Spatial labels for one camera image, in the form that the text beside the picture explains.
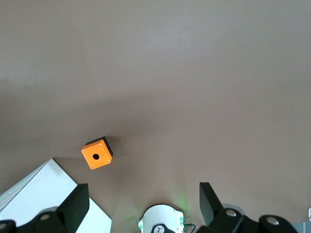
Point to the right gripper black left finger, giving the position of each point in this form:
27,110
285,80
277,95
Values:
73,208

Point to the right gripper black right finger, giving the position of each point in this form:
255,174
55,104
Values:
211,208

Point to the white drawer cabinet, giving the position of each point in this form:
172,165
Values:
36,194

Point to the brown table mat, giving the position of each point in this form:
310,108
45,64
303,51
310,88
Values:
194,85

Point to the orange button enclosure box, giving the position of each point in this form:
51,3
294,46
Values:
104,155

